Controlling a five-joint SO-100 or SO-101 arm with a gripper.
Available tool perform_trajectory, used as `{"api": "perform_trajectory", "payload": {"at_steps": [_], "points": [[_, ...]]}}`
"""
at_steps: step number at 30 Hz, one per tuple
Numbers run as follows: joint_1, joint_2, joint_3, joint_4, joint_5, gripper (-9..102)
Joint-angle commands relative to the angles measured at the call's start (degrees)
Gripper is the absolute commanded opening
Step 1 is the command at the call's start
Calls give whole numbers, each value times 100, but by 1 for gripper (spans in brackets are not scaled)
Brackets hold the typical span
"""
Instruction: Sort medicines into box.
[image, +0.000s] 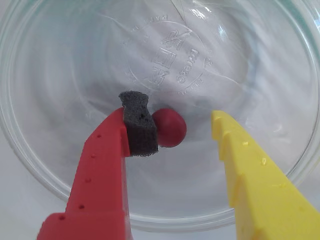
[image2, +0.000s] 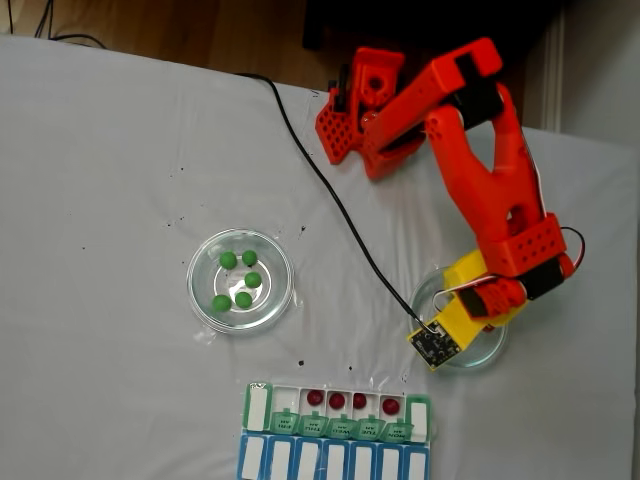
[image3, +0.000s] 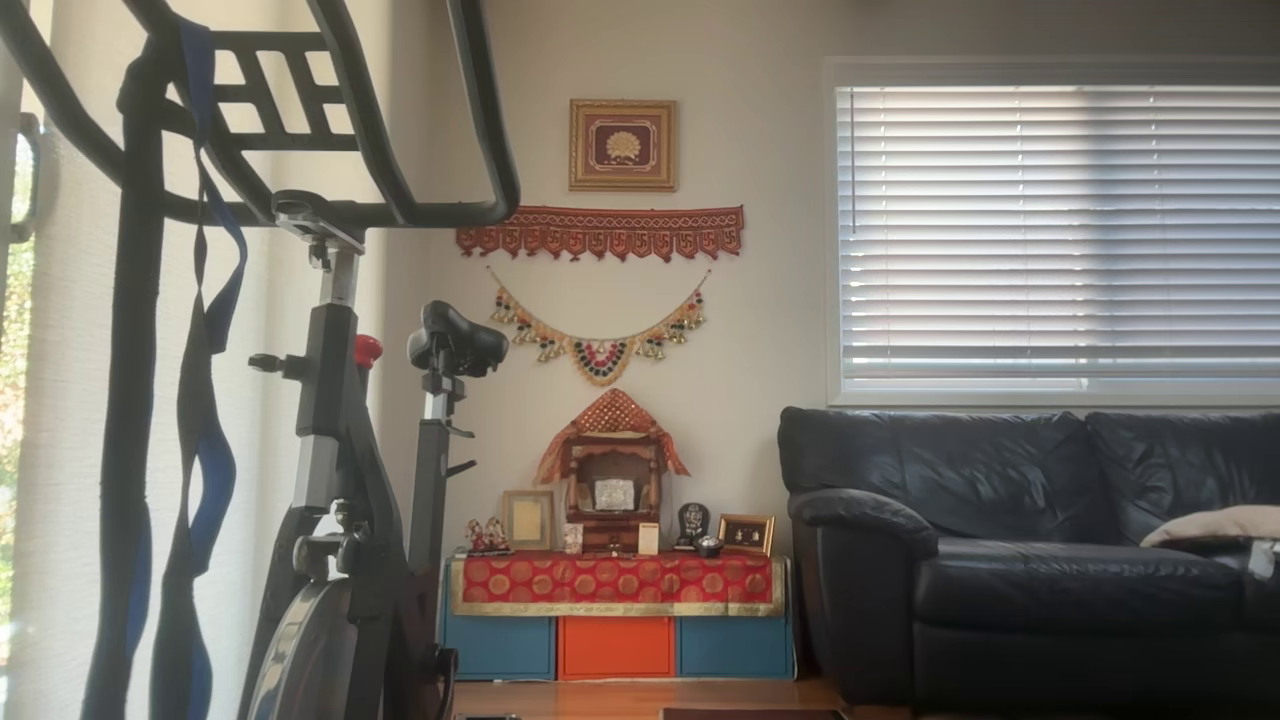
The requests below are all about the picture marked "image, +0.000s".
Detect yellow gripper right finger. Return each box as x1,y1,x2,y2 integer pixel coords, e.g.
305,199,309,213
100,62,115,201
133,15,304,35
210,110,320,240

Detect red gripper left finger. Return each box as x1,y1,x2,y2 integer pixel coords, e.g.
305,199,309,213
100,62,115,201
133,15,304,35
36,91,160,240

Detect red ball pill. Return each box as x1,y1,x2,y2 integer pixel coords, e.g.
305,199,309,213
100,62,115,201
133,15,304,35
152,108,188,149

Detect pale grey tablecloth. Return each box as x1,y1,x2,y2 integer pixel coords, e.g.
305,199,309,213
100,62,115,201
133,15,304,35
0,0,320,240

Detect clear glass bowl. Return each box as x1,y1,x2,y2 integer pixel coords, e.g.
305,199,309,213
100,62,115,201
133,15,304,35
0,0,320,230

